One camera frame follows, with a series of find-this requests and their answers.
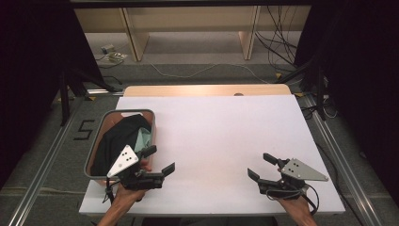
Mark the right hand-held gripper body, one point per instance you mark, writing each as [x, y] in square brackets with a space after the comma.
[301, 172]

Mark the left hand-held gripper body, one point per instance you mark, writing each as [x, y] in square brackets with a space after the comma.
[124, 160]

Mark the person's right hand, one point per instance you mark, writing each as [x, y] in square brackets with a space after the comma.
[298, 205]

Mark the person's left hand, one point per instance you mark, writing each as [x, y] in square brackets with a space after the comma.
[130, 195]

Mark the light green cloth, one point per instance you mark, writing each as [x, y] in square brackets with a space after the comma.
[142, 139]

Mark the black cloth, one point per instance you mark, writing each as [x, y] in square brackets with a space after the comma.
[116, 141]

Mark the grey plastic basket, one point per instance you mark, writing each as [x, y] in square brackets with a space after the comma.
[94, 147]

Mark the white table cover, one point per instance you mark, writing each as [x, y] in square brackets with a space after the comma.
[213, 141]

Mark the black metal stand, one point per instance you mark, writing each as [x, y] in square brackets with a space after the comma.
[318, 91]

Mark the black tripod stand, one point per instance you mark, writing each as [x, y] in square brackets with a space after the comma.
[73, 84]

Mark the dark curtain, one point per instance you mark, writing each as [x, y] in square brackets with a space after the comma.
[34, 69]
[363, 81]

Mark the grey power adapter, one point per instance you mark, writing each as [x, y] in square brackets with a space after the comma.
[107, 49]

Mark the light wooden shelf unit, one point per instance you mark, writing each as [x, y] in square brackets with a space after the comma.
[188, 19]

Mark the aluminium floor rail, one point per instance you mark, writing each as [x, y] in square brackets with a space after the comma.
[342, 163]
[40, 169]

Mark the short aluminium rail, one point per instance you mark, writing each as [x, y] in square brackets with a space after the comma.
[105, 92]

